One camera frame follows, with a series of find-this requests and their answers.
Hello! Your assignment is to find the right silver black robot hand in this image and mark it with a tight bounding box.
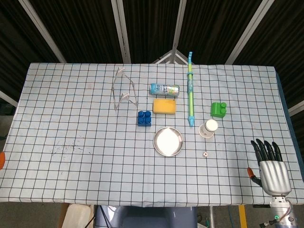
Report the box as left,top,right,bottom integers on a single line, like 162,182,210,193
247,139,292,197

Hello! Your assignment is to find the small white jar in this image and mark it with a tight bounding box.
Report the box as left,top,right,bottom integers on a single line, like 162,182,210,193
199,119,219,139

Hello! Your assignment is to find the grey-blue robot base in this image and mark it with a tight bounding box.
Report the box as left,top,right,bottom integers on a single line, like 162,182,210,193
94,205,198,228

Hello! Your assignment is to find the round steel plate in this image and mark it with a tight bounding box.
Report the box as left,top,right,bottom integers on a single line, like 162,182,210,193
152,126,184,157

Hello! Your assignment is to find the light blue checkered tablecloth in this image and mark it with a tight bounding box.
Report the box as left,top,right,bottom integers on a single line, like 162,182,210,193
0,62,302,207

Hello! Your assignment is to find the green toy building block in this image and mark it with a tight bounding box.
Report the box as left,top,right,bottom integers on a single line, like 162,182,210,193
210,102,227,119

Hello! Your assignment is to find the green and blue toothbrush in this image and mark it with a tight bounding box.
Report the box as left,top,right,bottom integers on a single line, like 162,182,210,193
186,51,196,128

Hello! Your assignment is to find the yellow sponge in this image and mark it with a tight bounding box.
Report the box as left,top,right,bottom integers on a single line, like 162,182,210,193
152,98,178,115

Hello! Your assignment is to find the light blue beverage can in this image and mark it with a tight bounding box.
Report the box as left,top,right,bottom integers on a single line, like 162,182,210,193
149,83,181,97

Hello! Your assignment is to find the blue toy building block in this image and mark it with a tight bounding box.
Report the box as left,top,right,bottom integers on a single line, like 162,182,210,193
136,110,153,128

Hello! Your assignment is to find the white metal frame post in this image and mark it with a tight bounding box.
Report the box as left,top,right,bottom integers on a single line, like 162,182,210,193
0,90,19,107
18,0,67,64
171,0,187,52
225,0,269,65
288,99,304,117
111,0,132,64

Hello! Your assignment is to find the white triangular metal frame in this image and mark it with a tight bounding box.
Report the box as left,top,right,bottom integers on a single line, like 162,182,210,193
152,49,189,64

